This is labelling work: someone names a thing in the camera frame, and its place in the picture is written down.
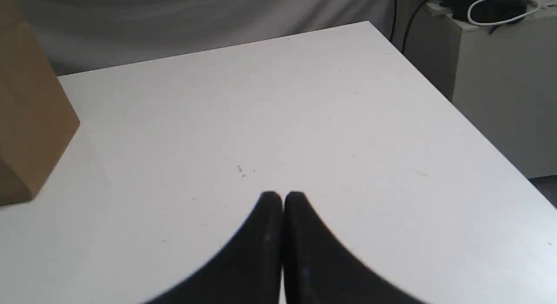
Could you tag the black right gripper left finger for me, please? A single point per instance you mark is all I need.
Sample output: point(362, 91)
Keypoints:
point(247, 270)

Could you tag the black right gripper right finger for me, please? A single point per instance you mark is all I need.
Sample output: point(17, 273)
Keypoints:
point(318, 269)

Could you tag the brown paper bag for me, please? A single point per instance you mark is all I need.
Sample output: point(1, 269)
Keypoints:
point(37, 121)

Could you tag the white side cabinet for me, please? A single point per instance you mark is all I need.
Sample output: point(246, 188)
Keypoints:
point(502, 81)

